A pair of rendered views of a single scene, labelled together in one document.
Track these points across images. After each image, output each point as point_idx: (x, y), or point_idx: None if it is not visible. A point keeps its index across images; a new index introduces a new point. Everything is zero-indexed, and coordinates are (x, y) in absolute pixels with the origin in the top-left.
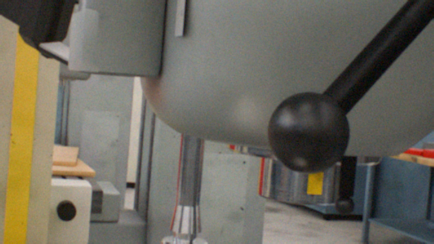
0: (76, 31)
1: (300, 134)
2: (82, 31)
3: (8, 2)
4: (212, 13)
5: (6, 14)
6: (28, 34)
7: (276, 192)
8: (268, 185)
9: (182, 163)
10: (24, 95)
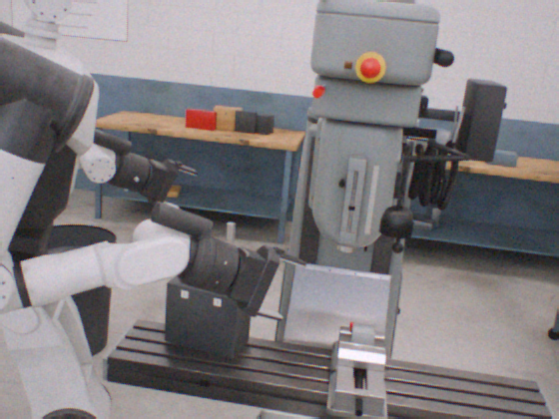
0: (348, 236)
1: (402, 249)
2: (355, 237)
3: (150, 190)
4: (375, 229)
5: (148, 195)
6: (161, 202)
7: (350, 250)
8: (348, 249)
9: (231, 236)
10: None
